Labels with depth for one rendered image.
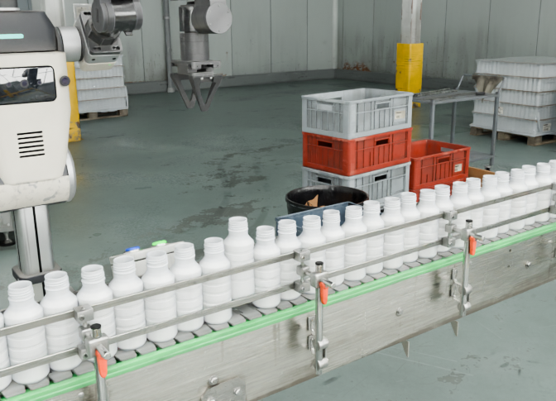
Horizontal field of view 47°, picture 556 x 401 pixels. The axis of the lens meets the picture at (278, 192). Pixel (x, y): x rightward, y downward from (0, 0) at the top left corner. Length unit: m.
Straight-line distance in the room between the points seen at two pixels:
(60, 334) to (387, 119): 3.09
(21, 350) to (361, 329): 0.73
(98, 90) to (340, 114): 7.43
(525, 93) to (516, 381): 5.79
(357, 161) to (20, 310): 2.91
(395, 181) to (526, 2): 9.43
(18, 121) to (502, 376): 2.35
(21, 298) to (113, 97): 9.88
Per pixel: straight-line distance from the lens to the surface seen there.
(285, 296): 1.35
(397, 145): 4.08
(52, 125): 1.66
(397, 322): 1.56
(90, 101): 10.76
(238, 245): 1.24
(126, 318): 1.18
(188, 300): 1.22
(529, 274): 1.94
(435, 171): 4.52
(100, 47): 1.74
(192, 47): 1.30
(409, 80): 11.47
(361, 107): 3.77
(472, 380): 3.10
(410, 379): 3.04
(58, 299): 1.13
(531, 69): 8.48
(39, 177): 1.67
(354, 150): 3.77
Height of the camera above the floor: 1.58
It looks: 15 degrees down
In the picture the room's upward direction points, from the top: 1 degrees counter-clockwise
